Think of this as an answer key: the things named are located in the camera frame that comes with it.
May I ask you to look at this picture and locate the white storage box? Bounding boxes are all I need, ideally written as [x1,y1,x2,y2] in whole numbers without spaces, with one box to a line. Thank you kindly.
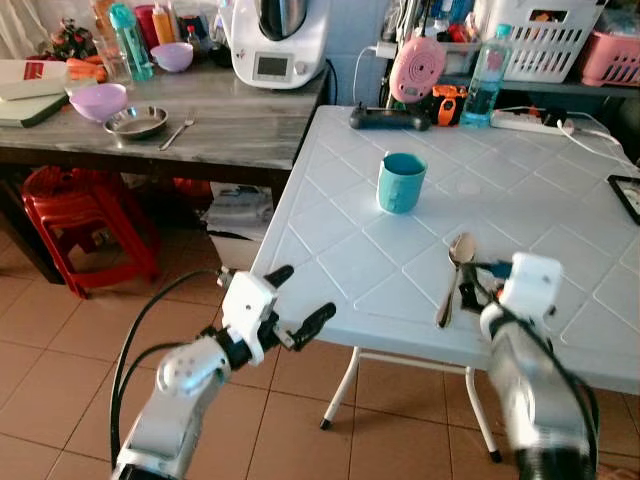
[204,182,275,272]

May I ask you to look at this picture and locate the white plastic folding table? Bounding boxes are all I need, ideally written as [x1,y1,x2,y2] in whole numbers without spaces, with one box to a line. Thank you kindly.
[250,104,640,464]

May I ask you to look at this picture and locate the teal plastic cup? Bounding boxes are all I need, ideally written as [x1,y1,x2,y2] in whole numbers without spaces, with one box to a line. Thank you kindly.
[377,152,429,215]

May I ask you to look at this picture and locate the white power strip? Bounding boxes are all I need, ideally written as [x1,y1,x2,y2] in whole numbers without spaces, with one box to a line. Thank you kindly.
[489,107,577,138]

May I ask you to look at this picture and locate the grey wooden side table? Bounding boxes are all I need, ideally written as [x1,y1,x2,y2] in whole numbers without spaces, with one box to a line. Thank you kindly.
[0,62,333,286]

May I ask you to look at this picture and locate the black tablet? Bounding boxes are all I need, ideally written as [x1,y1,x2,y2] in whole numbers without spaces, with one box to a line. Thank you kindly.
[607,174,640,225]

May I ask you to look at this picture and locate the orange and black device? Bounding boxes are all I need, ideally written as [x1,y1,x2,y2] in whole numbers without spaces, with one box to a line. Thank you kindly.
[431,85,470,128]

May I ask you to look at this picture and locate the small steel fork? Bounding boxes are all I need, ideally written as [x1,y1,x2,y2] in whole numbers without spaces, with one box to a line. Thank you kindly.
[159,117,198,153]

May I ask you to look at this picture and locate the black long handheld device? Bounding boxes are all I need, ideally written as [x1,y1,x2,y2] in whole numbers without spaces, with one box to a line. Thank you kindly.
[348,105,434,133]

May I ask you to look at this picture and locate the clear blue water bottle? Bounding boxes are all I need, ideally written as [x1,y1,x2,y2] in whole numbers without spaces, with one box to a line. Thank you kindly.
[461,24,514,130]

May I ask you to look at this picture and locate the steel bowl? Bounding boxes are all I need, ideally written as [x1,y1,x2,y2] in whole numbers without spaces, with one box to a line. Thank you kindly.
[103,105,170,142]

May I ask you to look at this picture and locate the red plastic stool stack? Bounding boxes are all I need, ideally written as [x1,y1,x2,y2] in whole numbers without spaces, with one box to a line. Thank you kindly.
[20,165,162,300]

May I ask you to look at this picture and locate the pink round fan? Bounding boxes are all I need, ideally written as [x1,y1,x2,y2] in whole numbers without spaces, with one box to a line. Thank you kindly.
[388,35,448,105]

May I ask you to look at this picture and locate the white kitchen cooking machine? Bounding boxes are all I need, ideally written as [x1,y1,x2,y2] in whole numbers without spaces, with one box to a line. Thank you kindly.
[229,0,332,92]

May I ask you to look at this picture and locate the white plastic basket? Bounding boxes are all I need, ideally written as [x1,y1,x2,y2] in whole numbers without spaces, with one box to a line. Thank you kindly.
[478,0,608,84]

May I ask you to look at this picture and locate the pink plastic basket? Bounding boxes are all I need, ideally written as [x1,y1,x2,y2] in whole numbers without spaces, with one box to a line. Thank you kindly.
[579,30,640,88]

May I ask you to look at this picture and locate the small purple bowl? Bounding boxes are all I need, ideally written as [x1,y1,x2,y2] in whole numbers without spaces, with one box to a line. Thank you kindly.
[150,42,196,75]

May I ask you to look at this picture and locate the large purple plastic bowl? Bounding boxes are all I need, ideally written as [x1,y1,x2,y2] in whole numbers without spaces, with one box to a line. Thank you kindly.
[67,82,130,124]

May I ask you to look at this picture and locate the teal drinking bottle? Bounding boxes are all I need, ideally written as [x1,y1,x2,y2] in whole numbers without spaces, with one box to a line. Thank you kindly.
[107,2,157,84]

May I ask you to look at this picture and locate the orange sauce bottle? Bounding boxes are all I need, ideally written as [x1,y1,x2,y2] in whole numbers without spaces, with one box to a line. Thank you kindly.
[151,0,178,46]

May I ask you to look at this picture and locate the orange carrots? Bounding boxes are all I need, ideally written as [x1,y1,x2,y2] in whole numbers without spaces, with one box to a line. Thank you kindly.
[66,57,108,84]

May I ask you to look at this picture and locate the green cutting board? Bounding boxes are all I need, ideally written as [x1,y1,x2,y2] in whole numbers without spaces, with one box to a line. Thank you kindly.
[0,92,72,130]

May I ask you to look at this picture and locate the white and red box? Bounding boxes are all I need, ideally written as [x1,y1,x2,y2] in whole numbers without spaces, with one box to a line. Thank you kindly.
[0,58,72,102]

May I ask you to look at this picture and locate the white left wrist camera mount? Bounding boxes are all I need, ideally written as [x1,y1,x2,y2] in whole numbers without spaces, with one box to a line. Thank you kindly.
[220,270,280,367]

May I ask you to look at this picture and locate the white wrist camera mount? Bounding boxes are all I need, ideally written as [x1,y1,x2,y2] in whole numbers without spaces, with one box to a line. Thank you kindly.
[220,270,280,367]
[497,252,564,323]

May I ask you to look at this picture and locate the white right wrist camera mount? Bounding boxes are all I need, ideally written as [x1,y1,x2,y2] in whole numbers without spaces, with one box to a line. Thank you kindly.
[497,252,564,323]

